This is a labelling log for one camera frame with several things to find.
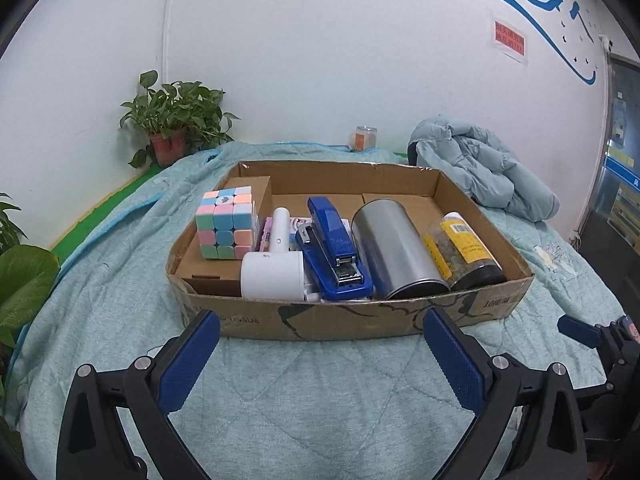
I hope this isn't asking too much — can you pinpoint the blue stapler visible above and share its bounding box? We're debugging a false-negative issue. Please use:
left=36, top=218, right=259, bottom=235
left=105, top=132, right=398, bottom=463
left=295, top=196, right=375, bottom=302

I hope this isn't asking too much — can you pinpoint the yellow label clear jar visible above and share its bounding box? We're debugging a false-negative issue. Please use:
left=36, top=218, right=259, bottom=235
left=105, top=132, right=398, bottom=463
left=422, top=211, right=508, bottom=291

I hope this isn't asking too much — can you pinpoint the colourful printed game box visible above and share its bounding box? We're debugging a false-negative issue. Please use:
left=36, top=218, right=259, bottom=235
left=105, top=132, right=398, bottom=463
left=256, top=215, right=313, bottom=253

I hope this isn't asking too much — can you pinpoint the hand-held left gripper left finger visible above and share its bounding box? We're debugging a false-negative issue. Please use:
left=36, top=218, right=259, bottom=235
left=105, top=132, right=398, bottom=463
left=55, top=308, right=222, bottom=480

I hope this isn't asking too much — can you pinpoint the pastel puzzle cube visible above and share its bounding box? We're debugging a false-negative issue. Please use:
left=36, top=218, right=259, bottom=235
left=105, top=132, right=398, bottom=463
left=195, top=186, right=261, bottom=261

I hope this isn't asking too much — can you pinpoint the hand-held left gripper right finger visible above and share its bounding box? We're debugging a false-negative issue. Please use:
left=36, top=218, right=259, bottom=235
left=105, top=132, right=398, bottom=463
left=422, top=306, right=591, bottom=480

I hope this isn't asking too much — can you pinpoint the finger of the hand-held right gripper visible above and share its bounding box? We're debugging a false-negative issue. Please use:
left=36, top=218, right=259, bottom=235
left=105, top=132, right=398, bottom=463
left=556, top=314, right=611, bottom=351

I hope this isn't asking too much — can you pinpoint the light blue padded jacket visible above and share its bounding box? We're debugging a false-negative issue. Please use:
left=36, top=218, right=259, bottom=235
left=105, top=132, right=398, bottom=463
left=406, top=116, right=558, bottom=223

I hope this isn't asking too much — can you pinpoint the red wall notice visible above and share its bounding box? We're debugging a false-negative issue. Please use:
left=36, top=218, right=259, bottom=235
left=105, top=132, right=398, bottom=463
left=492, top=12, right=530, bottom=65

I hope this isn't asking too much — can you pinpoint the silver metal canister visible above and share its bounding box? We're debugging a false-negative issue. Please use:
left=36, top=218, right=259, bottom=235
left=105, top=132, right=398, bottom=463
left=350, top=199, right=451, bottom=301

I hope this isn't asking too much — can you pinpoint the long brown cardboard box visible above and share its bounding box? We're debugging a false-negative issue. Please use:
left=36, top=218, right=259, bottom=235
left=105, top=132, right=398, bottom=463
left=180, top=176, right=273, bottom=297

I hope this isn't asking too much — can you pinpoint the dark door with notices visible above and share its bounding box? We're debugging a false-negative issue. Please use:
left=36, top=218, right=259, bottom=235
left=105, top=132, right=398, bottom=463
left=570, top=52, right=640, bottom=261

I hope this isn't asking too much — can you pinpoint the white handheld device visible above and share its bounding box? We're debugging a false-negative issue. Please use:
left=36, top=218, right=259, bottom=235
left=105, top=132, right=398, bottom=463
left=239, top=207, right=307, bottom=302

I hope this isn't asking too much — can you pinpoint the large leafy green plant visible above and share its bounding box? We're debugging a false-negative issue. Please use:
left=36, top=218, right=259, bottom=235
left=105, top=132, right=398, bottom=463
left=0, top=192, right=61, bottom=361

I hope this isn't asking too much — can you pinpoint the shallow cardboard box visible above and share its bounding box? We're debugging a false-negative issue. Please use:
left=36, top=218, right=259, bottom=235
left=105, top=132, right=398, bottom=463
left=165, top=160, right=536, bottom=342

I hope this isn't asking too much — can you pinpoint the teal quilted blanket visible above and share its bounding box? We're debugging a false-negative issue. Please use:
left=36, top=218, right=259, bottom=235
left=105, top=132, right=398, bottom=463
left=5, top=141, right=640, bottom=480

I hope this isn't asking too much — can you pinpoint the small orange glass jar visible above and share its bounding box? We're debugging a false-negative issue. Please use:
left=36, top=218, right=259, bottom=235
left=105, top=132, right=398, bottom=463
left=349, top=126, right=377, bottom=153

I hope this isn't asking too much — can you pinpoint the small potted green plant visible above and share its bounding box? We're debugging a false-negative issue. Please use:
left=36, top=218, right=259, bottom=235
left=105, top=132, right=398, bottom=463
left=119, top=70, right=241, bottom=168

